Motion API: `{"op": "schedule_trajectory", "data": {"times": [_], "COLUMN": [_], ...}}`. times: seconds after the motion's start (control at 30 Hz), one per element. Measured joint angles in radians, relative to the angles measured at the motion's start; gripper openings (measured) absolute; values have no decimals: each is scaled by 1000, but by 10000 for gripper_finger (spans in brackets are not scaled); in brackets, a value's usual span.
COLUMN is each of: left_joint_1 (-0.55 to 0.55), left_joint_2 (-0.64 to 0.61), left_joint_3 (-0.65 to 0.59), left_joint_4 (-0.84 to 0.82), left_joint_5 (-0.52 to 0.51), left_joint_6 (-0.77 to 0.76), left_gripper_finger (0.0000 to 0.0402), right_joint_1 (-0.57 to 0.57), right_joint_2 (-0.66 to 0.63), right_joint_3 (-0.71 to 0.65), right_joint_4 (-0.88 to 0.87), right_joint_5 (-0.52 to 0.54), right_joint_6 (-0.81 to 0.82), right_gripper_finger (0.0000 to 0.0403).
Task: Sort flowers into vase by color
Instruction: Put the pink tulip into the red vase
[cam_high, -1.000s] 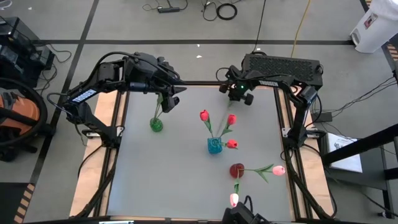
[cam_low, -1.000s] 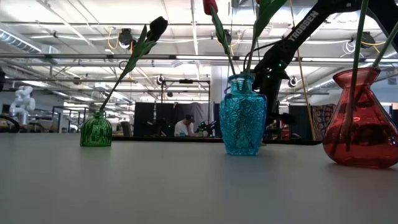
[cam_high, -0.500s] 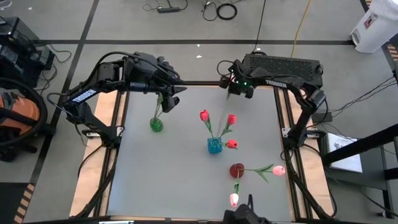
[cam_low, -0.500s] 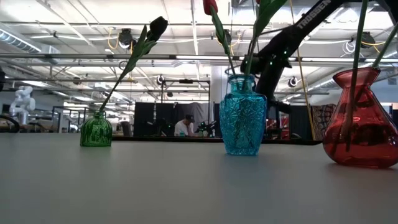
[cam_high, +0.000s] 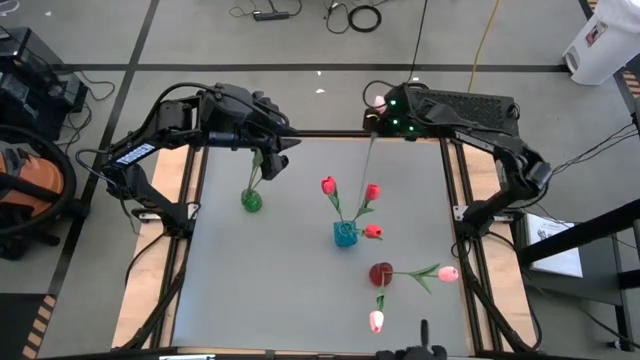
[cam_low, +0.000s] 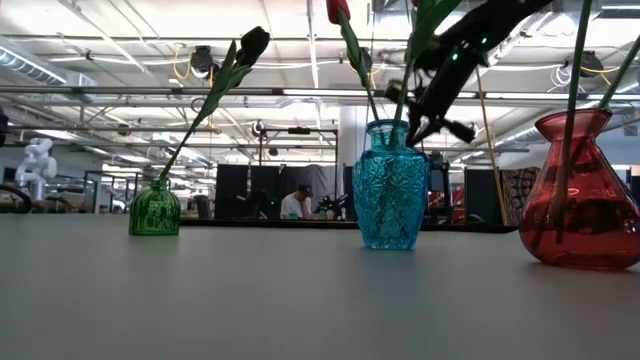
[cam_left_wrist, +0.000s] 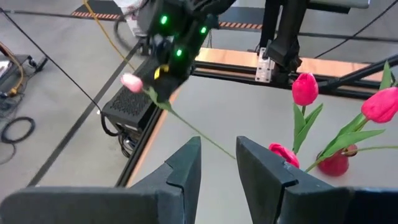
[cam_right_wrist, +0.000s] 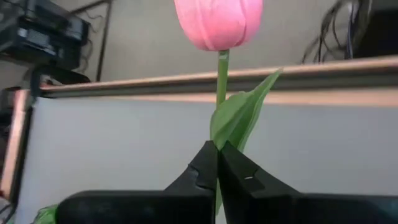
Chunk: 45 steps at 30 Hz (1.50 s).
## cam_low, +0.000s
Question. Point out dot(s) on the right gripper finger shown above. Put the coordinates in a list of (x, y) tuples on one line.
[(419, 131), (460, 131)]

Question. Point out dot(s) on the pink artificial tulip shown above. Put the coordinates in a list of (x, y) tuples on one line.
[(579, 50), (620, 71)]

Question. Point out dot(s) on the black artificial tulip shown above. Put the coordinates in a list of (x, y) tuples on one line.
[(255, 41), (242, 56)]

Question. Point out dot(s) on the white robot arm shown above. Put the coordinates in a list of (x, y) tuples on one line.
[(36, 167)]

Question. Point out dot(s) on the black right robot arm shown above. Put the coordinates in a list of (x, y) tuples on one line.
[(500, 20)]

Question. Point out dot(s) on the blue glass vase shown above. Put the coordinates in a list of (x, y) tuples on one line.
[(390, 200)]

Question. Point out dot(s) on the red glass vase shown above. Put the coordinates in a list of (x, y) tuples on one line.
[(575, 210)]

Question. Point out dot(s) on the green glass vase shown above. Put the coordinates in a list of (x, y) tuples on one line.
[(155, 212)]

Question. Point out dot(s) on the black partition panel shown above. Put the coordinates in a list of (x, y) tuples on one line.
[(482, 195)]

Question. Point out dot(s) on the patterned fabric panel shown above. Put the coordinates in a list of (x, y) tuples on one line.
[(520, 192)]

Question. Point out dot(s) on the small black background robot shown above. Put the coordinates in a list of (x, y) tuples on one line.
[(330, 206)]

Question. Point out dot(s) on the person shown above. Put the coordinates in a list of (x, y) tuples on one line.
[(295, 207)]

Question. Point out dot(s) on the black curtain partition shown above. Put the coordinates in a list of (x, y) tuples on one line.
[(260, 185)]

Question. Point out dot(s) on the black metal frame stand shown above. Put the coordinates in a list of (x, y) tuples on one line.
[(299, 131)]

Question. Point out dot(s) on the black metal table frame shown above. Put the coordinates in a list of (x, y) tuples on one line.
[(250, 223)]

